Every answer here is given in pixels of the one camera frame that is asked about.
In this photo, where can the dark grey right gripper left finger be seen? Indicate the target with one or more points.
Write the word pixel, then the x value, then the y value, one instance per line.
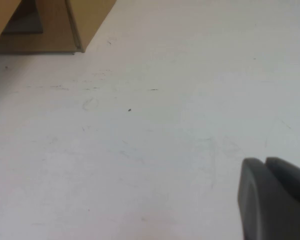
pixel 270 205

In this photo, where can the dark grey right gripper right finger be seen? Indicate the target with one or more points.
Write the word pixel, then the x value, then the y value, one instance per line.
pixel 290 172

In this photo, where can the cardboard drawer with smooth window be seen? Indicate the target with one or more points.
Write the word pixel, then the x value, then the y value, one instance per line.
pixel 57 30

